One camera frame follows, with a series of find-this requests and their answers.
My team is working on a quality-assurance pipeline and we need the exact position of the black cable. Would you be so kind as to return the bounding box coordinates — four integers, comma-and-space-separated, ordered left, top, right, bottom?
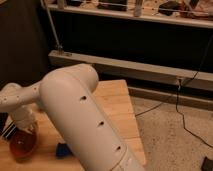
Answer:
134, 33, 213, 149

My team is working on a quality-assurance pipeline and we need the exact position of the black box on floor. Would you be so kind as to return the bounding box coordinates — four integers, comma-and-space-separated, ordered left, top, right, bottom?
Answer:
201, 157, 213, 171

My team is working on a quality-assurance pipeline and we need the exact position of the metal shelf unit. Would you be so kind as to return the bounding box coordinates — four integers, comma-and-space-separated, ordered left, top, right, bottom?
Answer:
41, 0, 213, 93

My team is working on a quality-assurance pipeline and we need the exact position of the black and white striped block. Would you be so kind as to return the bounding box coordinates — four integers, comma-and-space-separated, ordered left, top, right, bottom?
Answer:
2, 122, 16, 139

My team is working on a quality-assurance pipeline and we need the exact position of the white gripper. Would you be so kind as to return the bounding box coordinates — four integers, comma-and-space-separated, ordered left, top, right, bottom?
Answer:
10, 106, 38, 131

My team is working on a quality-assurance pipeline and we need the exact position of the orange ceramic bowl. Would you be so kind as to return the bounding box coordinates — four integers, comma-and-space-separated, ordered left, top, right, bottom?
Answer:
9, 130, 38, 160

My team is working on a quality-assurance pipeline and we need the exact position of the blue cloth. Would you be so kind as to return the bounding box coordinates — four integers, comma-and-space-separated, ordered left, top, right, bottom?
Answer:
55, 143, 72, 158

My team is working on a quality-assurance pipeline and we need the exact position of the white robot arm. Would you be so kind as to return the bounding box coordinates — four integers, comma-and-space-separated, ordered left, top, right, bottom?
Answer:
0, 64, 145, 171

